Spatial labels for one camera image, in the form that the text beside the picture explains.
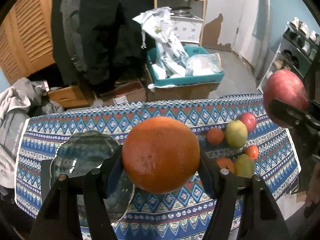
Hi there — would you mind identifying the person's right hand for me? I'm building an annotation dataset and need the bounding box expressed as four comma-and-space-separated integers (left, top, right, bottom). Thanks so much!
305, 171, 320, 207

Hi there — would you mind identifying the white patterned storage box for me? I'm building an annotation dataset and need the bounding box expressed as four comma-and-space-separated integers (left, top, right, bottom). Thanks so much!
170, 16, 204, 44

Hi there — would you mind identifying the small tangerine back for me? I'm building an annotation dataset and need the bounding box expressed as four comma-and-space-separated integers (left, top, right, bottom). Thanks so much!
207, 128, 225, 145

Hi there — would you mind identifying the small tangerine front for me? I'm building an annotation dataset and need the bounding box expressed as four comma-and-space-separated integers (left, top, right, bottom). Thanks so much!
245, 145, 259, 160

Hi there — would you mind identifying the red apple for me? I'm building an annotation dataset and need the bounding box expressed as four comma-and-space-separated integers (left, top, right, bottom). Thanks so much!
263, 69, 309, 128
238, 112, 257, 134

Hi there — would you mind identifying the shoe rack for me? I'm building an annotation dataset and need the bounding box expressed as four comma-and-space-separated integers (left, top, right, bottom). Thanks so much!
257, 17, 319, 93

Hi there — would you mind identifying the wooden louvered wardrobe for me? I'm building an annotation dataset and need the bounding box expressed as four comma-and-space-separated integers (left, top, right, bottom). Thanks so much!
1, 0, 55, 85

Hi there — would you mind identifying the steel steamer pot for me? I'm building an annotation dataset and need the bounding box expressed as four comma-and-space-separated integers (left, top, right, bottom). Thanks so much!
170, 6, 193, 17

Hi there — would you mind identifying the teal plastic bin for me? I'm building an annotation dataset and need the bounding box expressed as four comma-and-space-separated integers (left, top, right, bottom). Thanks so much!
147, 46, 225, 87

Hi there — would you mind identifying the brown cardboard box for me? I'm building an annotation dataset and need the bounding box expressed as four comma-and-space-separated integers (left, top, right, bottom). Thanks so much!
146, 82, 220, 102

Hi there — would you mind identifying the dark glass fruit plate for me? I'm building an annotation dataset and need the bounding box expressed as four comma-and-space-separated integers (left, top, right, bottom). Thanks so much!
50, 130, 135, 223

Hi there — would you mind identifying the pile of grey clothes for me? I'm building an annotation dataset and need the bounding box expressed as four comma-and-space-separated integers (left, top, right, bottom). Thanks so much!
1, 77, 65, 196

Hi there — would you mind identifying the yellow-green mango front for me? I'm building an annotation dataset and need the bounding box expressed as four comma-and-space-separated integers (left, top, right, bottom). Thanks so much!
234, 154, 254, 178

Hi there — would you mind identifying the white printed rice bag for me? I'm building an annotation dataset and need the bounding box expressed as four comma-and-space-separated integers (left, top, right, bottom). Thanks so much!
132, 7, 189, 77

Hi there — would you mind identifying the clear plastic bag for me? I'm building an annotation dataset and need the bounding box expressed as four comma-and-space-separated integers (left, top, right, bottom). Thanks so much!
185, 53, 223, 76

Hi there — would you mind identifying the wooden drawer box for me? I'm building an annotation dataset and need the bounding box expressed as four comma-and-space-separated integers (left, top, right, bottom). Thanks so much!
48, 86, 89, 109

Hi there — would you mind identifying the small tangerine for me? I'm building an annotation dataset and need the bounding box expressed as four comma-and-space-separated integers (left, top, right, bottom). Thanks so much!
245, 145, 259, 160
207, 128, 225, 145

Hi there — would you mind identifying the large orange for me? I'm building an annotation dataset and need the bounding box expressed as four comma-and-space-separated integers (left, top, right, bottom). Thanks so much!
122, 116, 200, 194
216, 158, 235, 173

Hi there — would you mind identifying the patterned blue tablecloth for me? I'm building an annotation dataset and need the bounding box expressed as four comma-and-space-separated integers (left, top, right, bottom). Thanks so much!
15, 93, 301, 239

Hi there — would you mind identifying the yellow-green pear back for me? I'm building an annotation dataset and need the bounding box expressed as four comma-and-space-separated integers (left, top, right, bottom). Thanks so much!
225, 120, 248, 148

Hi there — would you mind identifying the red apple back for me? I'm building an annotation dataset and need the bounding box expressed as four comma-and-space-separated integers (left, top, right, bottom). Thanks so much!
238, 112, 257, 134

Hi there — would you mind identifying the red apple front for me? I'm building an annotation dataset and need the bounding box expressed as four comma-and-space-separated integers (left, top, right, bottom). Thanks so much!
263, 69, 309, 128

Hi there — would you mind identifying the large orange front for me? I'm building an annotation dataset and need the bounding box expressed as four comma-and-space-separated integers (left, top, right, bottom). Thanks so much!
122, 116, 200, 194

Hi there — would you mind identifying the black hanging jacket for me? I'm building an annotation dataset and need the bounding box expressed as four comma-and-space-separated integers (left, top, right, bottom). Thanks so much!
51, 0, 154, 89

